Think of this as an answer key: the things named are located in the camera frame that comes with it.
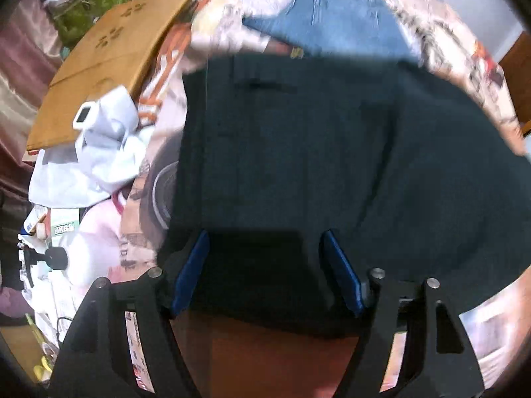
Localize black handle tool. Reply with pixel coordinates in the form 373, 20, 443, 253
22, 245, 68, 288

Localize newspaper print bed sheet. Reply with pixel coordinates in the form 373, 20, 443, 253
24, 0, 531, 395

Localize wooden door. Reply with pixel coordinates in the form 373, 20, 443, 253
500, 31, 531, 136

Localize white small device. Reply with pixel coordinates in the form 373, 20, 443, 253
72, 101, 99, 130

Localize black pants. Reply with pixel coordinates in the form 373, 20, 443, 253
158, 53, 530, 334

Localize white cloth garment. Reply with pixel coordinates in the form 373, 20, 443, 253
28, 85, 154, 209

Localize brown cardboard box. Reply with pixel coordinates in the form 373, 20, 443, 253
26, 0, 192, 154

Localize folded blue jeans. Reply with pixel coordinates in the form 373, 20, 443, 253
243, 0, 420, 63

